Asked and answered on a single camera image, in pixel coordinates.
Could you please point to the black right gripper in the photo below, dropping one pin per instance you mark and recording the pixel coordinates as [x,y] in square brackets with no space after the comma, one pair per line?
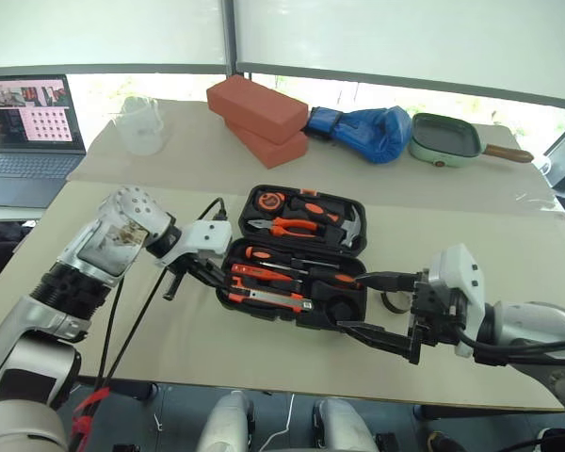
[433,311]

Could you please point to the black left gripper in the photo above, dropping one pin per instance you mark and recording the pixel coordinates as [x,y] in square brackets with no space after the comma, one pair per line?
[176,282]

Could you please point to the orange voltage tester screwdriver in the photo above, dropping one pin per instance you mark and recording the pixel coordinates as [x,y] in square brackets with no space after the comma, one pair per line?
[259,272]

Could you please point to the long black orange screwdriver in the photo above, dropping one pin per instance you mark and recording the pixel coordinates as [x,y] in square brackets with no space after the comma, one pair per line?
[256,253]

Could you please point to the orange black utility knife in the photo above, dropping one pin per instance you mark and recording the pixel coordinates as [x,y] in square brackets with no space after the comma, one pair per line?
[263,296]

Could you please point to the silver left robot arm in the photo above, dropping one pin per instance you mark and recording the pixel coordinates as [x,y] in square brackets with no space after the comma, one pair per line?
[37,320]

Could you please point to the black tool case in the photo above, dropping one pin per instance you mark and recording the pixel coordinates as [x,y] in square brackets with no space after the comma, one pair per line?
[339,254]

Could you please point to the black electrical tape roll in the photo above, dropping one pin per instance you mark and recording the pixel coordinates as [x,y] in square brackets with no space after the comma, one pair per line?
[392,303]

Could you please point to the orange black tape measure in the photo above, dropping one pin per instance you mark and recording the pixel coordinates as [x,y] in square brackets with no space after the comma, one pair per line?
[269,201]

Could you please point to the claw hammer orange black grip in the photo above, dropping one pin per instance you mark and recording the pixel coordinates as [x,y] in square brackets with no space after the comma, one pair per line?
[318,209]

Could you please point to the silver rounded robot leg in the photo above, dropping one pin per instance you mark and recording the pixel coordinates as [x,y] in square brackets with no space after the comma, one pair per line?
[341,426]
[226,424]

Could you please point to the black table foot bar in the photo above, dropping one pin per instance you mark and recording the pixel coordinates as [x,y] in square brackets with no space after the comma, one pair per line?
[132,390]
[489,413]

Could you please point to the red brick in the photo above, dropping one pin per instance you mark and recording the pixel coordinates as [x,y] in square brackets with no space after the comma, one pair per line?
[278,150]
[254,103]

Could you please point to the dark sneaker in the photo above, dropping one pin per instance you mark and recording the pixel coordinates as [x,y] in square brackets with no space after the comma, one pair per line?
[445,442]

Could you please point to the clear plastic measuring cup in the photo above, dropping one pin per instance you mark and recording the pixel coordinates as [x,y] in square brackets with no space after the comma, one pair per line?
[141,132]

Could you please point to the blue boxing glove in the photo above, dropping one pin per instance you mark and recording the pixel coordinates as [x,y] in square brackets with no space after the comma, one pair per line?
[376,136]

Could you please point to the green electric frying pan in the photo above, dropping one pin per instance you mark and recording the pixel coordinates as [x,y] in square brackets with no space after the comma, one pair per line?
[442,139]

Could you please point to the black chair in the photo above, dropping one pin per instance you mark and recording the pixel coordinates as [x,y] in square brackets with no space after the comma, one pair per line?
[0,254]

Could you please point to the grey laptop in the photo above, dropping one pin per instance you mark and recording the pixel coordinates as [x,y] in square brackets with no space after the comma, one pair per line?
[28,141]

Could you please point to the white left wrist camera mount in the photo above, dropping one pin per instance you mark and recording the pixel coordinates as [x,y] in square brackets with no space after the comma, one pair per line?
[207,233]

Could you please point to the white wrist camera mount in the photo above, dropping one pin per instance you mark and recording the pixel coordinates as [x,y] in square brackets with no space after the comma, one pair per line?
[207,233]
[456,263]

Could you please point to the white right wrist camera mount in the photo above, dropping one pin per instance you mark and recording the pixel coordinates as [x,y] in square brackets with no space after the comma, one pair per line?
[456,263]

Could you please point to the grey window frame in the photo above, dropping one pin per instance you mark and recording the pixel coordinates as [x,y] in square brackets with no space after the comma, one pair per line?
[230,37]

